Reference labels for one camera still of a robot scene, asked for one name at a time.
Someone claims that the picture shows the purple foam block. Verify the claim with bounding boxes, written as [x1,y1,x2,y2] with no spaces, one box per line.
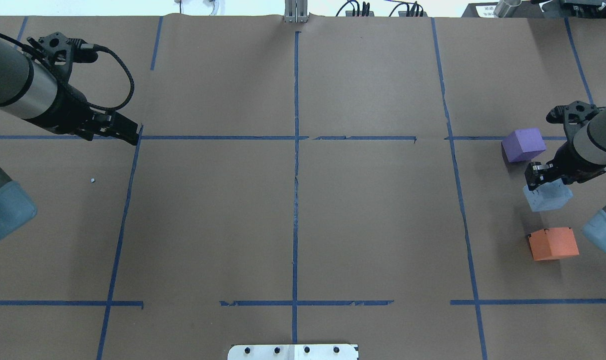
[501,127,547,163]

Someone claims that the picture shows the silver metal cup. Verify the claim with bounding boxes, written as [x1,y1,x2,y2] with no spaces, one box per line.
[493,0,522,18]

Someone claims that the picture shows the orange foam block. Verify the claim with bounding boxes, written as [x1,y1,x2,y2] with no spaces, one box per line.
[527,227,580,262]

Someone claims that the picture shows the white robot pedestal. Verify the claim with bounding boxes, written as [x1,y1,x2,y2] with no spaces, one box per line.
[227,343,360,360]

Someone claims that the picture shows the lower black power strip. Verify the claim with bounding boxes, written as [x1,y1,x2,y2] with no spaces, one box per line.
[388,0,428,18]

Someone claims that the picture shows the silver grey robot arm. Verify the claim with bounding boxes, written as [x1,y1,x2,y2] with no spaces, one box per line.
[524,101,606,253]

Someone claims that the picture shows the aluminium frame post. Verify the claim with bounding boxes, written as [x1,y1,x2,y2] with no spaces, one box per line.
[284,0,309,24]

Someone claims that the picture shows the light blue foam block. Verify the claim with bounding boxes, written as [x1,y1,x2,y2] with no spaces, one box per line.
[523,178,573,212]

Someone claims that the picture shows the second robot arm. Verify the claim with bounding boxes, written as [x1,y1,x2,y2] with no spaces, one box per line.
[0,31,140,241]

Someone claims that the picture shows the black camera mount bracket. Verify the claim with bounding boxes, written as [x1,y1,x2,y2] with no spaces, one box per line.
[546,101,605,142]

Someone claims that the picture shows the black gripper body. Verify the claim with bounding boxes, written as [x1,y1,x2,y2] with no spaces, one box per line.
[547,145,606,183]

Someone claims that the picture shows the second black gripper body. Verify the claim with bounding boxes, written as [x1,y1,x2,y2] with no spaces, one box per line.
[35,64,97,141]

